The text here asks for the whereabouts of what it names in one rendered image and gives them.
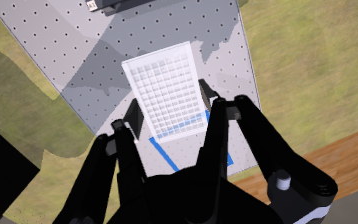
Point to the white well plate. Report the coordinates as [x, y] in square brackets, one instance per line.
[181, 111]

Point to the blue tape outline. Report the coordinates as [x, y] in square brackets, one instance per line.
[166, 157]

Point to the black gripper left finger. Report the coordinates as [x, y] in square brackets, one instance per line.
[88, 199]

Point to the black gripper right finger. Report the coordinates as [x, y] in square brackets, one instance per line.
[299, 192]

